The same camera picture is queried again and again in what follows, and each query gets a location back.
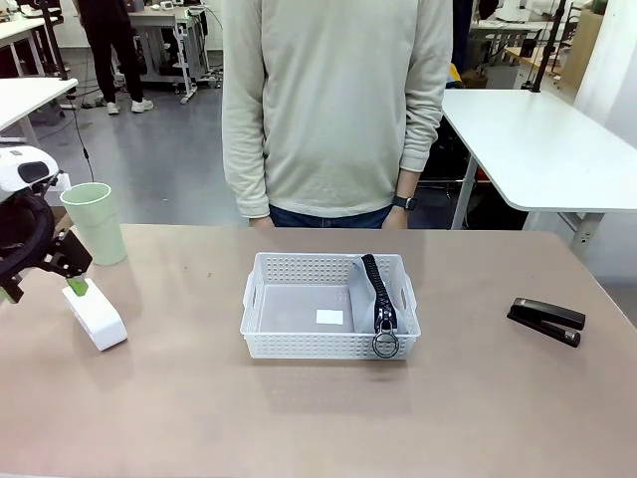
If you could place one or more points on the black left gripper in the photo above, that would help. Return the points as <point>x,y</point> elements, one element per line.
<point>69,254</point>

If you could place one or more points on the white rectangular box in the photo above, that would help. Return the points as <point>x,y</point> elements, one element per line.
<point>99,321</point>

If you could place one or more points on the black stapler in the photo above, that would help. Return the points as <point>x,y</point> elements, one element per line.
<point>545,318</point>

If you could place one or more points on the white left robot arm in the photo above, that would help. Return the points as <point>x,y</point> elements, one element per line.
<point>7,167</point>

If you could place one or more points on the person's right forearm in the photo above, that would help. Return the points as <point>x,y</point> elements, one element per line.
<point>246,174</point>

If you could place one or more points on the person's left forearm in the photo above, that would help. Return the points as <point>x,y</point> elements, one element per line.
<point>418,144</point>

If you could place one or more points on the white perforated plastic basket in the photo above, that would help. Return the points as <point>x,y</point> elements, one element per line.
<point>298,343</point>

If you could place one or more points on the person's right hand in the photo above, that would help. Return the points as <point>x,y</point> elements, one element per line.
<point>261,222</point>

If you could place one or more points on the person's left hand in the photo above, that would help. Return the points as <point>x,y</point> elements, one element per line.
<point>394,218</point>

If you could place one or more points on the pale green plastic cup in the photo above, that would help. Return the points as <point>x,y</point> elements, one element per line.
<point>97,224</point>

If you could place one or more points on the brown cardboard box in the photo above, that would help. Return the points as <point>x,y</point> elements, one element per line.
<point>60,219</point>

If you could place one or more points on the white table with metal legs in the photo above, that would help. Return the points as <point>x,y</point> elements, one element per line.
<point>30,97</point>

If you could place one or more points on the person in black clothes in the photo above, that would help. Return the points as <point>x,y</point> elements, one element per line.
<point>112,55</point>

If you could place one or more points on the white label sticker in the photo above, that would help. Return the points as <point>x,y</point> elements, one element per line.
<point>330,317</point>

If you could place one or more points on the white background desk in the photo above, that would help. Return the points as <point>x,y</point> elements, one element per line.
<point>22,35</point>

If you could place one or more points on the grey workbench on wheels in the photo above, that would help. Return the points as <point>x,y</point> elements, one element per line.
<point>169,45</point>

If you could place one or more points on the person in beige sweater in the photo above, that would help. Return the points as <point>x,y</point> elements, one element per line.
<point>338,99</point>

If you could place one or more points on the black smartwatch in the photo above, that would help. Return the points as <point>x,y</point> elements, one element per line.
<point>404,203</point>

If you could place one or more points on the yellow cloth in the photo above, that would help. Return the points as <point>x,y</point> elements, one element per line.
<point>455,74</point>

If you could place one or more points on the large white side table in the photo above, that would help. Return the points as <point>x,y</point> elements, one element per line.
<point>537,149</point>

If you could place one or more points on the wooden board panel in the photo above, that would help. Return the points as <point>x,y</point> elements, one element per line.
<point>584,45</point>

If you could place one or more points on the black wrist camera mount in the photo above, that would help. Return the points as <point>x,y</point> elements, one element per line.
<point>10,291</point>

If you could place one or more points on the black camera stand pole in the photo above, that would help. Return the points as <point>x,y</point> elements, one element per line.
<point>546,45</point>
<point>54,40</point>

